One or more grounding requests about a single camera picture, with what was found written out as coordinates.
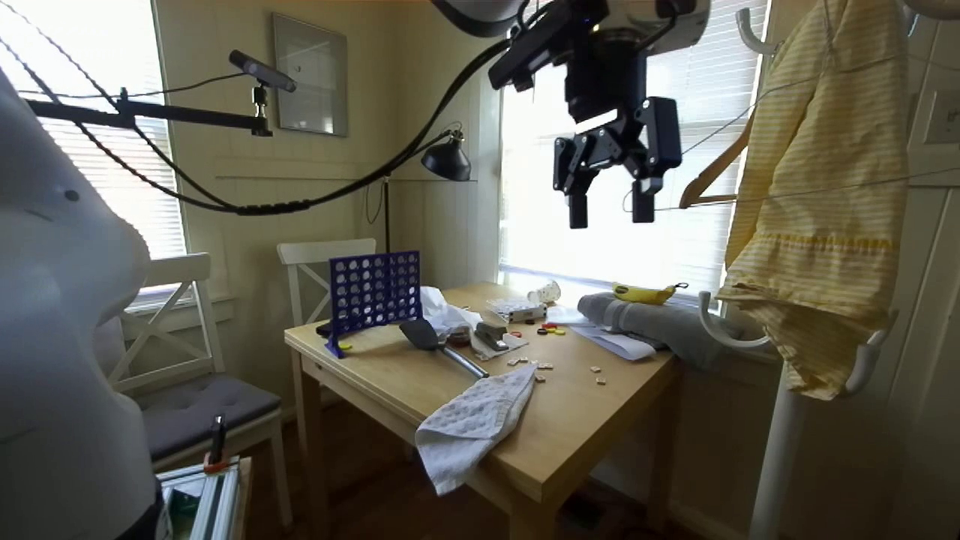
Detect white patterned flat box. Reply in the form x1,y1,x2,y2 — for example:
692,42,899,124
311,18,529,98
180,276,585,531
490,293,549,324

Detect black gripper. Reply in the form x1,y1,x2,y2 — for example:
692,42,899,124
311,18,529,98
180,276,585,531
552,35,688,232

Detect yellow banana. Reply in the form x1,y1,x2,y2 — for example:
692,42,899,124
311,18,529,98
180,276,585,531
608,281,688,308

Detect white paper sheet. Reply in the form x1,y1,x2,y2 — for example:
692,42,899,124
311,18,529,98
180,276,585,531
567,318,657,366

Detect black camera on boom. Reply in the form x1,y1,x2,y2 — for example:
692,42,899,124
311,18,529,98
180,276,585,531
224,47,300,95

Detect white chair with grey cushion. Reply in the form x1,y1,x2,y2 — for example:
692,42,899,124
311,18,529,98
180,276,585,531
99,250,294,534

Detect narrow white window blind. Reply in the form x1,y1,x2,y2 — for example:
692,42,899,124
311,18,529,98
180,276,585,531
0,0,190,264

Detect white plastic bag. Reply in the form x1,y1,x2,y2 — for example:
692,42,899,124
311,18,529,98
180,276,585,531
417,284,483,342

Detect white open box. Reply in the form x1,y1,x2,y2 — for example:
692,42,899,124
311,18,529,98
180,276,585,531
156,457,251,540

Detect patterned paper cup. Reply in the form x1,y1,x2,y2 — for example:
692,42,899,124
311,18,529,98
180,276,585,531
524,280,565,307

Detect black frying pan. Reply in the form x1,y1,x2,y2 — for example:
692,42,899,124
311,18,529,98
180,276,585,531
398,315,493,383

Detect black floor lamp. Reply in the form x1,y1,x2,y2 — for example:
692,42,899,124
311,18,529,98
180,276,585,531
364,127,473,255

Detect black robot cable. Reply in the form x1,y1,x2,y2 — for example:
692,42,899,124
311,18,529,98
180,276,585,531
0,35,513,218

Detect wide white window blind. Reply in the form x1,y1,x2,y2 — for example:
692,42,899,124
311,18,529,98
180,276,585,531
495,0,774,297

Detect blue connect four grid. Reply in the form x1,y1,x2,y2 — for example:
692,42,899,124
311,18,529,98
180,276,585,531
326,250,423,359

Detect black marker with orange collar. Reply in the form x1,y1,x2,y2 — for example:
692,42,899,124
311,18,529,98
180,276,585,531
204,414,232,474

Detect grey framed picture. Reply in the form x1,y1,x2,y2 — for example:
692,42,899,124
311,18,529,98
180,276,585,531
267,8,351,141

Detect white panel door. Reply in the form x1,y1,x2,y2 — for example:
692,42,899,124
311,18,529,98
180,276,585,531
879,0,960,540

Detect white towel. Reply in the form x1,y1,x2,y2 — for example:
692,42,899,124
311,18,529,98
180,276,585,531
412,359,539,497

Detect white coat stand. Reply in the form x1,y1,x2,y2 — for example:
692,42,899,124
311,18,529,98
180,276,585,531
696,0,899,540

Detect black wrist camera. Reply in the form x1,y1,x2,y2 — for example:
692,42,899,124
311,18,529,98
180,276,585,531
486,0,611,94

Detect grey folded cloth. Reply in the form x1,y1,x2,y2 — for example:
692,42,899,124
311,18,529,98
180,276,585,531
576,288,737,372

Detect plain white wooden chair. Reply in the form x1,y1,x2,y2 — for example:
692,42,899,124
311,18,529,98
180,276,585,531
274,234,380,326

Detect yellow striped shirt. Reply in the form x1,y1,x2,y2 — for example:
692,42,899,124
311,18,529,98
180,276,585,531
716,0,911,406

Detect light wooden table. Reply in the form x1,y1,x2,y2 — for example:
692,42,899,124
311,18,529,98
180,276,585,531
281,281,683,540

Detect grey folded pouch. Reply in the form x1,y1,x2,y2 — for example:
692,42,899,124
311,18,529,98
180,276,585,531
473,321,510,352

